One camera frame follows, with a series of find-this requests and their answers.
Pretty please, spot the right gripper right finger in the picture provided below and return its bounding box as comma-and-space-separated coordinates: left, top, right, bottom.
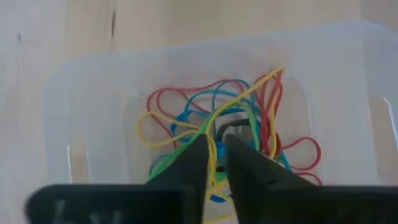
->
224, 134, 398, 224

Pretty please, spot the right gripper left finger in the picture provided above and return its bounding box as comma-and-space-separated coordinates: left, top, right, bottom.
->
26, 134, 210, 224

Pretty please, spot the green rubber band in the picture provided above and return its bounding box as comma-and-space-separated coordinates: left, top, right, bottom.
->
147, 101, 261, 183

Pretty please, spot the black wide rubber band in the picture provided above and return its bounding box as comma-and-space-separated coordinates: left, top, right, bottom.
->
215, 119, 253, 142

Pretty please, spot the blue rubber band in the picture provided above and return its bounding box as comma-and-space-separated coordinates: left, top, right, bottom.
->
149, 79, 293, 205

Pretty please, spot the clear plastic bin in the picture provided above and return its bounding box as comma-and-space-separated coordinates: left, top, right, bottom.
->
43, 20, 398, 224

